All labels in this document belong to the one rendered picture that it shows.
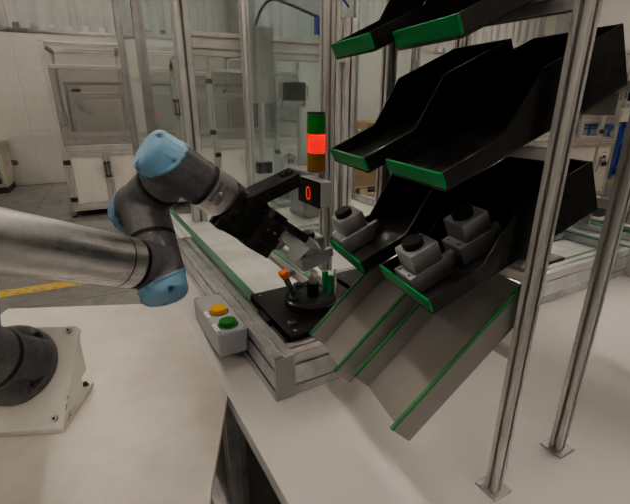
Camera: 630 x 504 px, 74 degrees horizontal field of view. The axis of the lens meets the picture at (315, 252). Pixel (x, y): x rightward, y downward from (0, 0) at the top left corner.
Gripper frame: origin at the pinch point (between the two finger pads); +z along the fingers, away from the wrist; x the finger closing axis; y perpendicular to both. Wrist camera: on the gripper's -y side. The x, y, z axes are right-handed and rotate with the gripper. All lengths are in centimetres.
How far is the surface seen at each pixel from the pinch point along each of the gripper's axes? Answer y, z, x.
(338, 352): 14.7, 9.2, 14.2
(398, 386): 11.8, 8.9, 29.1
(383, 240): -6.8, 1.1, 16.0
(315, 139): -23.2, 4.7, -29.7
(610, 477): 5, 41, 50
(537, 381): -2, 52, 29
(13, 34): -18, -115, -831
